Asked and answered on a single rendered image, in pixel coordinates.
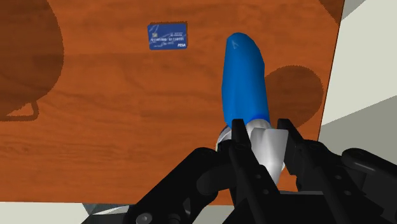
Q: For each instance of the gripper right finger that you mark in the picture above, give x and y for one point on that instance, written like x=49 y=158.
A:
x=313 y=161

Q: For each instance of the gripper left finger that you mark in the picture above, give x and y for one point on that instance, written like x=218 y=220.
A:
x=238 y=161

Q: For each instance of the brown wooden table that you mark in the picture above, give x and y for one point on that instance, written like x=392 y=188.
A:
x=124 y=124

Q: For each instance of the blue card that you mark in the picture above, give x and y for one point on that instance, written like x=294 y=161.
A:
x=167 y=36

